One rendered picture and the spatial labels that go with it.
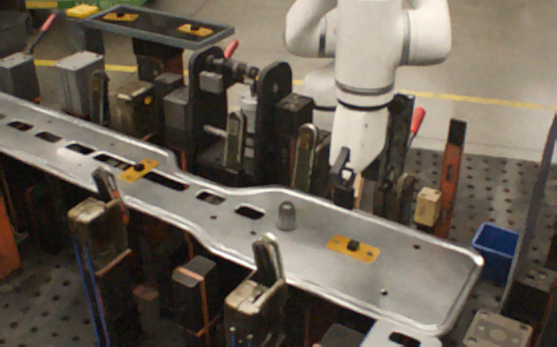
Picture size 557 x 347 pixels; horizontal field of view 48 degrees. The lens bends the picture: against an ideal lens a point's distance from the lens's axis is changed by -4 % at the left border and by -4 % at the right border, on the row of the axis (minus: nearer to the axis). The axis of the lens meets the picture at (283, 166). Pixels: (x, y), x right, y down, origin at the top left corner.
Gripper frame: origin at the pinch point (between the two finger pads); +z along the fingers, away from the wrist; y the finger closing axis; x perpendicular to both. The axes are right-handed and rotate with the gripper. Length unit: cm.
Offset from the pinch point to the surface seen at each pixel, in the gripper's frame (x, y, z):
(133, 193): -42.1, 6.6, 12.0
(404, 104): 1.4, -13.3, -9.0
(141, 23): -73, -32, -4
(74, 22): -95, -30, -1
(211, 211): -26.2, 3.5, 12.0
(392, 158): -0.2, -14.4, 2.1
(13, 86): -102, -13, 12
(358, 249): 0.9, -0.1, 11.7
